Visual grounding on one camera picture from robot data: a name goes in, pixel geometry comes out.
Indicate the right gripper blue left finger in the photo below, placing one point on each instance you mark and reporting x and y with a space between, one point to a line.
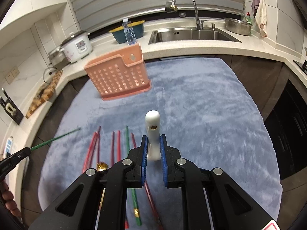
144 146

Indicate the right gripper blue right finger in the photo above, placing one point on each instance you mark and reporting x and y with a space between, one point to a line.
163 160

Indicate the white ceramic spoon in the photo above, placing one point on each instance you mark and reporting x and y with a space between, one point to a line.
152 122

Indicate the maroon chopstick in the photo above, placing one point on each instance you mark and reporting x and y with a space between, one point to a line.
112 160

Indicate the dark red chopstick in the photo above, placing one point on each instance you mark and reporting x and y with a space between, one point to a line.
95 148

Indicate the gold flower spoon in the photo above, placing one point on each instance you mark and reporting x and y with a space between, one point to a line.
100 167

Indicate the pink plastic utensil basket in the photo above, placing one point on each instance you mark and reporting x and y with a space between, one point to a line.
119 73

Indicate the person's left hand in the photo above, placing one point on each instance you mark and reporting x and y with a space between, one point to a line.
8 197

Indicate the grey-blue fleece mat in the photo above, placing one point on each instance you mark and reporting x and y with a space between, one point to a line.
206 113

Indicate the black knife block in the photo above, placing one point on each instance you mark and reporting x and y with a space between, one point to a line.
11 109

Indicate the checkered wooden cutting board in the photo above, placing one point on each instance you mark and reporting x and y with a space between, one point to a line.
44 93

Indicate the clear water bottle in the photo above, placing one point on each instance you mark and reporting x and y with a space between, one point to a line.
129 32

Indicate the stainless steel sink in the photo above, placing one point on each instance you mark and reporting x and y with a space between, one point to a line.
176 34

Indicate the teal yellow colander bowl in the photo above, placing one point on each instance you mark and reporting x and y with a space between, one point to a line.
119 35

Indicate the white rice cooker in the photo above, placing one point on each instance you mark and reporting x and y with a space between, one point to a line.
76 46

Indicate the steel steamer pot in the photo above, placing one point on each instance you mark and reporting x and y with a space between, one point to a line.
57 58

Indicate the stainless steel bowl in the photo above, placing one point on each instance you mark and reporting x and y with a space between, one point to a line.
238 26

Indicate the green dish soap bottle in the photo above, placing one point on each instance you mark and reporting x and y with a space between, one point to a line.
248 18

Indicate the gas stove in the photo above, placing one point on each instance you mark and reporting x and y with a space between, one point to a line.
302 66

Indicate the cream hanging towel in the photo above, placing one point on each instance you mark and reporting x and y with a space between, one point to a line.
261 18

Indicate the purple hanging cloth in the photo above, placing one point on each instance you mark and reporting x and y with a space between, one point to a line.
255 5

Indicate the wall power socket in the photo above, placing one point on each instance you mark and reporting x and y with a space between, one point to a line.
11 75

